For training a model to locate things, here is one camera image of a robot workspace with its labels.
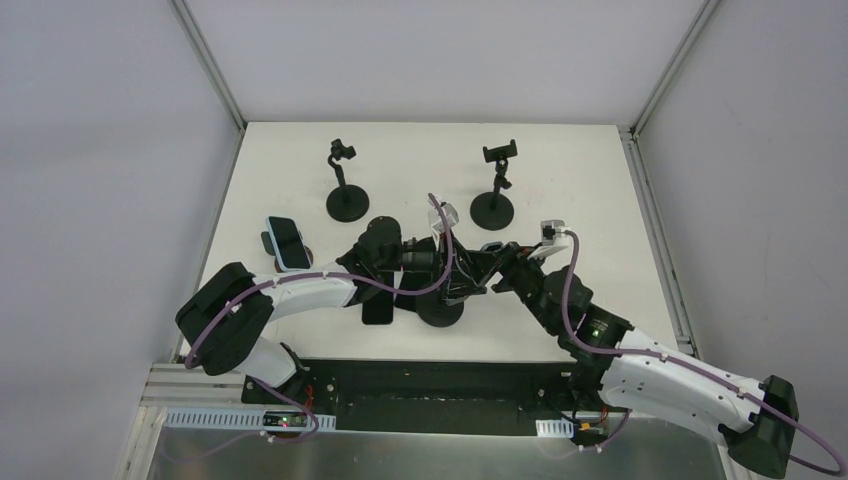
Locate blue-cased phone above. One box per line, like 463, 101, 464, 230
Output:
478, 242, 506, 257

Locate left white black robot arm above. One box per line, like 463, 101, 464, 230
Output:
176, 216, 487, 405

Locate black phone stand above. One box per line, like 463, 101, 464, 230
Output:
325, 139, 370, 223
469, 139, 518, 231
415, 292, 465, 328

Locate black phone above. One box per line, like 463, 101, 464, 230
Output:
361, 292, 395, 326

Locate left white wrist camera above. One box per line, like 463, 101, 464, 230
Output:
428, 194, 459, 241

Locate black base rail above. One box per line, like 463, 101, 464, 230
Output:
281, 359, 602, 436

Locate light blue phone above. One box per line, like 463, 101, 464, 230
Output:
266, 216, 309, 272

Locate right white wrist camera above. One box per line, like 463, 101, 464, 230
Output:
531, 219, 573, 259

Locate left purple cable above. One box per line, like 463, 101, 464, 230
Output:
184, 192, 458, 444

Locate white cable duct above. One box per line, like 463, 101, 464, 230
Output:
163, 407, 337, 433
535, 418, 575, 439

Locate right white cable duct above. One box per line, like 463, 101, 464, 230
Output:
535, 418, 575, 439

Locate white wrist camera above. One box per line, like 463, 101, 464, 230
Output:
428, 194, 459, 241
531, 219, 573, 259

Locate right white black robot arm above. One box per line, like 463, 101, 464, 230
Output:
461, 242, 799, 479

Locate left white cable duct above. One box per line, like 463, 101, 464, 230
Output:
163, 407, 337, 433

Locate round wooden phone stand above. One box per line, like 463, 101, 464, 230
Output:
260, 231, 314, 273

